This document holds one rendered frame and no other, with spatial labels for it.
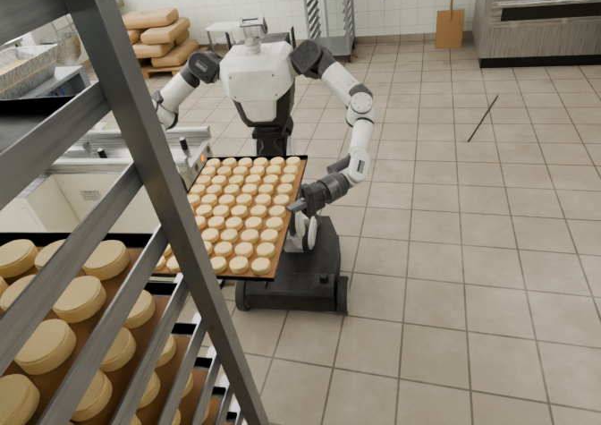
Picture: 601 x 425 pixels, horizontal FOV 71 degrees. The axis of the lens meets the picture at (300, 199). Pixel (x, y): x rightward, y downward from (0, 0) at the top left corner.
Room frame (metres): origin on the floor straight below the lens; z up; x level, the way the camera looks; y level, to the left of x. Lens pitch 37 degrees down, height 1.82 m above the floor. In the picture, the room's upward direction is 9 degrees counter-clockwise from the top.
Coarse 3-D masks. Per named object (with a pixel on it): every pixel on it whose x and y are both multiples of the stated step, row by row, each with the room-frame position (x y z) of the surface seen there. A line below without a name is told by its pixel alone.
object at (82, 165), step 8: (56, 160) 1.83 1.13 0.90; (64, 160) 1.82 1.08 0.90; (72, 160) 1.81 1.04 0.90; (80, 160) 1.79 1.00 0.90; (88, 160) 1.78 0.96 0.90; (96, 160) 1.77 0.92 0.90; (104, 160) 1.76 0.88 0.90; (112, 160) 1.75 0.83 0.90; (120, 160) 1.73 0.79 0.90; (128, 160) 1.72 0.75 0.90; (176, 160) 1.65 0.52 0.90; (184, 160) 1.64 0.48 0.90; (48, 168) 1.83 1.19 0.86; (56, 168) 1.82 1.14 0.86; (64, 168) 1.81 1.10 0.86; (72, 168) 1.80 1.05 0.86; (80, 168) 1.79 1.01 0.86; (88, 168) 1.77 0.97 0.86; (96, 168) 1.76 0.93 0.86; (104, 168) 1.75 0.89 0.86; (112, 168) 1.74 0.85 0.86; (120, 168) 1.73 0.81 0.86; (184, 168) 1.64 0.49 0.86
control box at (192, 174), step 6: (204, 144) 1.88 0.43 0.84; (198, 150) 1.82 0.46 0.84; (204, 150) 1.83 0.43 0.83; (210, 150) 1.89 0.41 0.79; (198, 156) 1.77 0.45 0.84; (204, 156) 1.82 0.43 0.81; (210, 156) 1.88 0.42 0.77; (192, 162) 1.72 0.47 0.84; (198, 162) 1.74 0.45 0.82; (204, 162) 1.80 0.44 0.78; (192, 168) 1.68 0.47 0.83; (192, 174) 1.68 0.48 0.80; (192, 180) 1.68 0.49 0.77
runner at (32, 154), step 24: (96, 96) 0.39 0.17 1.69; (48, 120) 0.32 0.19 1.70; (72, 120) 0.35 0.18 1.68; (96, 120) 0.37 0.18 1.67; (24, 144) 0.29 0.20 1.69; (48, 144) 0.31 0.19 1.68; (72, 144) 0.33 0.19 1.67; (0, 168) 0.27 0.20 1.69; (24, 168) 0.28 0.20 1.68; (0, 192) 0.26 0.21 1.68
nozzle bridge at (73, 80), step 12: (60, 72) 2.26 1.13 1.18; (72, 72) 2.24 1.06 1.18; (84, 72) 2.32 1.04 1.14; (48, 84) 2.10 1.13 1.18; (60, 84) 2.13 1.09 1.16; (72, 84) 2.30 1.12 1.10; (84, 84) 2.28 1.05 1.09; (24, 96) 1.98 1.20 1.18; (36, 96) 1.96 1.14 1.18; (48, 96) 2.13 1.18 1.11
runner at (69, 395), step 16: (160, 224) 0.40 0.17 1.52; (160, 240) 0.39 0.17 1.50; (144, 256) 0.35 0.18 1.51; (160, 256) 0.37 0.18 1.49; (144, 272) 0.34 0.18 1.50; (128, 288) 0.31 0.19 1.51; (112, 304) 0.28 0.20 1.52; (128, 304) 0.30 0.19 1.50; (112, 320) 0.27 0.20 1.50; (96, 336) 0.25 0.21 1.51; (112, 336) 0.26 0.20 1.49; (80, 352) 0.23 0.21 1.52; (96, 352) 0.24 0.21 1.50; (80, 368) 0.22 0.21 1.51; (96, 368) 0.23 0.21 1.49; (64, 384) 0.21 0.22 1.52; (80, 384) 0.22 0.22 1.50; (64, 400) 0.20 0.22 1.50; (80, 400) 0.21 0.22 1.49; (48, 416) 0.18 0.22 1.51; (64, 416) 0.19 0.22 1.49
